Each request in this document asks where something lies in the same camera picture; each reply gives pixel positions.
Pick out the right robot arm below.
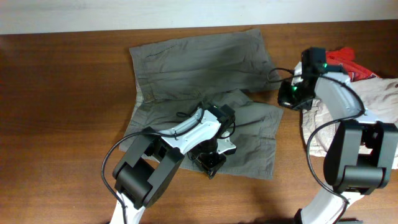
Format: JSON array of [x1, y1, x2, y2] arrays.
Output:
[[278, 47, 397, 224]]

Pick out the red t-shirt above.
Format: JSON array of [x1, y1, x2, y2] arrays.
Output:
[[326, 47, 379, 82]]

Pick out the grey-green shorts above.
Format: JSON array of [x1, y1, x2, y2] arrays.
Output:
[[119, 29, 283, 179]]

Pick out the beige shorts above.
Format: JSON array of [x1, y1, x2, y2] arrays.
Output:
[[300, 77, 398, 170]]

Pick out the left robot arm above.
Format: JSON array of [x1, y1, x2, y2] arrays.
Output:
[[105, 103, 237, 224]]

